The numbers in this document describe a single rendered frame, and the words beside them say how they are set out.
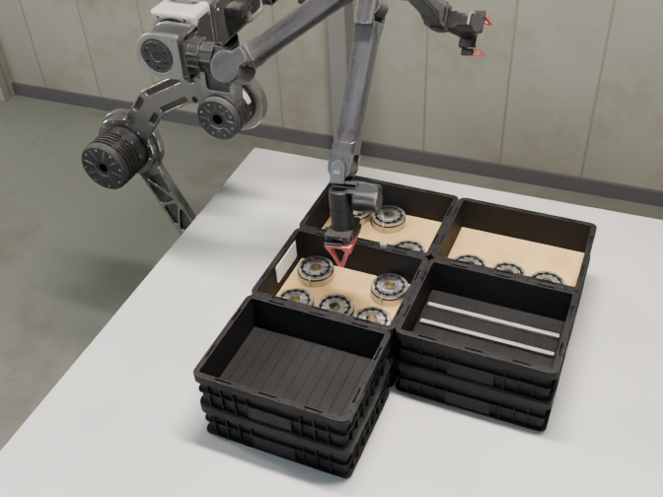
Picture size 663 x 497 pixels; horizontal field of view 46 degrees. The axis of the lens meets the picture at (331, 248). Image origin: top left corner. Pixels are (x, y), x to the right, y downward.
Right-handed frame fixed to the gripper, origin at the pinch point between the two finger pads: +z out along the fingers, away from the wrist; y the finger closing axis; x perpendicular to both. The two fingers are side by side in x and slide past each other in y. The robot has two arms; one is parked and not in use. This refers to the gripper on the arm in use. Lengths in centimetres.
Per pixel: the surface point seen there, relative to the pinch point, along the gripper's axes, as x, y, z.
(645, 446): -77, -8, 39
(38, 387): 137, 23, 92
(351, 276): 4.2, 17.2, 17.8
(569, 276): -55, 33, 20
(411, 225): -7.2, 44.3, 15.0
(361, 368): -7.6, -15.0, 22.8
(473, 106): -1, 204, 40
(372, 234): 3.4, 37.2, 15.3
